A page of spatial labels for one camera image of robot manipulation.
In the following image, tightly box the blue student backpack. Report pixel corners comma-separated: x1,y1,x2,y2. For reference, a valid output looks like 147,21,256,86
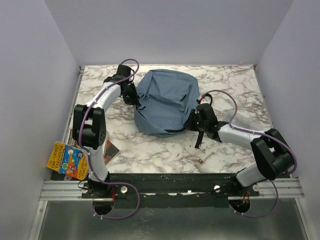
134,69,200,138

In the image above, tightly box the dark red notebook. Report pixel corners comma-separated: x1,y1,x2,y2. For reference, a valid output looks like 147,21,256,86
103,140,120,164

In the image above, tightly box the yellow treehouse book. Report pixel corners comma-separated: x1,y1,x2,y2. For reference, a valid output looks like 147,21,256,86
46,141,89,181

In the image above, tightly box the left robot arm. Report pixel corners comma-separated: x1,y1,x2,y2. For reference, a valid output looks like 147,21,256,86
72,62,140,198

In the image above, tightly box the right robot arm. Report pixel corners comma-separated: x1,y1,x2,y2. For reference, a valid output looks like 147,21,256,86
184,103,297,196

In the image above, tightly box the clear plastic packet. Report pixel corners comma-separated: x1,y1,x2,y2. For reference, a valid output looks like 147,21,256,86
221,109,267,131

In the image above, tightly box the yellow illustrated book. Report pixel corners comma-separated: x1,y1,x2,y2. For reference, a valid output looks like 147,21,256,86
67,128,75,146

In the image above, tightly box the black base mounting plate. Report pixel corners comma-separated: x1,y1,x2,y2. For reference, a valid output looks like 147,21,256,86
49,172,293,210

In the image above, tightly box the aluminium frame rail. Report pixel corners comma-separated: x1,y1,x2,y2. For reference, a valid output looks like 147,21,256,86
39,180,92,201

